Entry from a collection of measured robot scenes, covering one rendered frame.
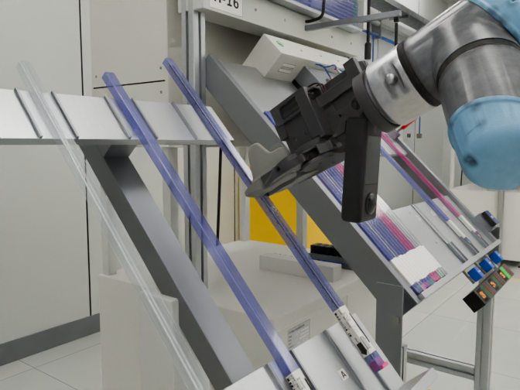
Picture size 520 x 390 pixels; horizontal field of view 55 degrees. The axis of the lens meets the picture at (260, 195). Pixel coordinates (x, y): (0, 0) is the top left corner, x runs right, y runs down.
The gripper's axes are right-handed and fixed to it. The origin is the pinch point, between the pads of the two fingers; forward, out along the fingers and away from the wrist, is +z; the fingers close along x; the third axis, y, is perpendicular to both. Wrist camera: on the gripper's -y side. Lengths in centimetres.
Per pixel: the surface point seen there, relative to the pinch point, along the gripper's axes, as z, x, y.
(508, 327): 59, -244, -76
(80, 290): 200, -92, 30
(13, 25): 137, -64, 143
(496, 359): 55, -196, -78
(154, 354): 12.7, 14.1, -13.4
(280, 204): 152, -222, 44
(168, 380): 11.8, 14.1, -16.6
